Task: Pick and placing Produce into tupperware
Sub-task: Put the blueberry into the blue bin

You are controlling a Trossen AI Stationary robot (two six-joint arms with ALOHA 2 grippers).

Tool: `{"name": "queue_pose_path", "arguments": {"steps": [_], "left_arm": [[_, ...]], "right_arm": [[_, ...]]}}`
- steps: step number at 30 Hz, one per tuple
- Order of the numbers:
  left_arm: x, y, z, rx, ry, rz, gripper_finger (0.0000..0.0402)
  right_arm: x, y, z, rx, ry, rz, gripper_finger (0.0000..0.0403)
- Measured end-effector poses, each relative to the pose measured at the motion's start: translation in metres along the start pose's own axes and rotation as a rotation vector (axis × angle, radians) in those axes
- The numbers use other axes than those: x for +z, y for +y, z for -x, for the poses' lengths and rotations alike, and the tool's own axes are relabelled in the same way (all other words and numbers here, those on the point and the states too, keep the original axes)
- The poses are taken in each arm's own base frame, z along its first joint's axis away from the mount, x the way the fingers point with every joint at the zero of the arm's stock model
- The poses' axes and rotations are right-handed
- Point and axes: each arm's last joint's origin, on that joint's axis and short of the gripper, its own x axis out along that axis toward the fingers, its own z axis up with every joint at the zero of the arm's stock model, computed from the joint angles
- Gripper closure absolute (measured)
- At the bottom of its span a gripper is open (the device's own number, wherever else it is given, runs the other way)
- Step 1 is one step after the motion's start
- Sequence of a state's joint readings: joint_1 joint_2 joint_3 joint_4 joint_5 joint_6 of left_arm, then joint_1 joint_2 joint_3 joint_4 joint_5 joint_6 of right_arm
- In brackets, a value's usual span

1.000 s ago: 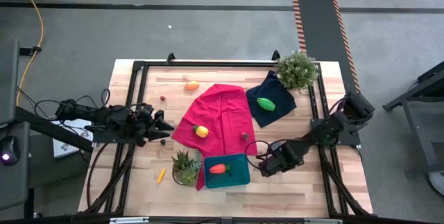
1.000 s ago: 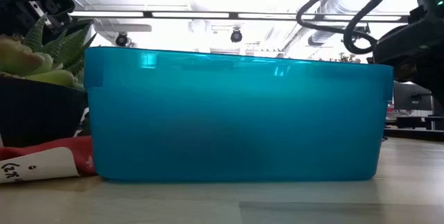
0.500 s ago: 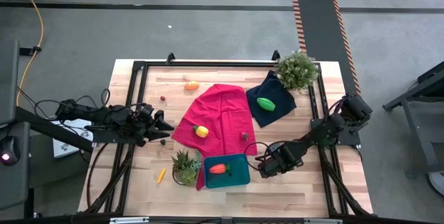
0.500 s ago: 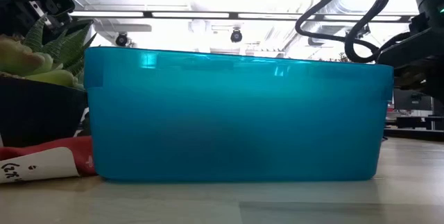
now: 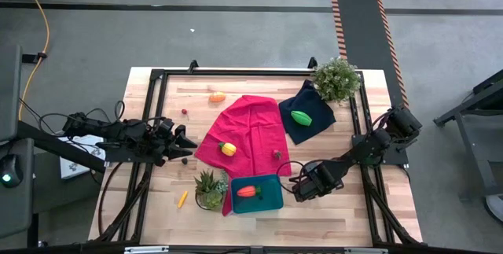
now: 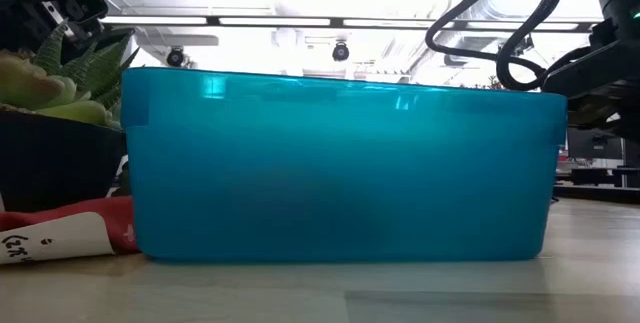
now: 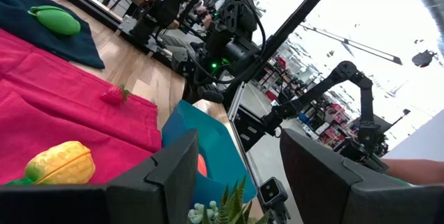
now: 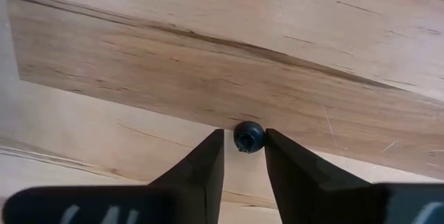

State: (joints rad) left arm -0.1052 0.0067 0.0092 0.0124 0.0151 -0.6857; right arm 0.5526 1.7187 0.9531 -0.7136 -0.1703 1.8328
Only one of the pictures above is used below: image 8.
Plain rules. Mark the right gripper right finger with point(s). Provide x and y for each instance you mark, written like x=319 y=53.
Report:
x=312 y=196

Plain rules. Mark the dark toy blueberry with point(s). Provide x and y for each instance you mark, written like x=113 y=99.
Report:
x=249 y=136

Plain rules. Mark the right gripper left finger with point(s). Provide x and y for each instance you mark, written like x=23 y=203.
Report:
x=194 y=196

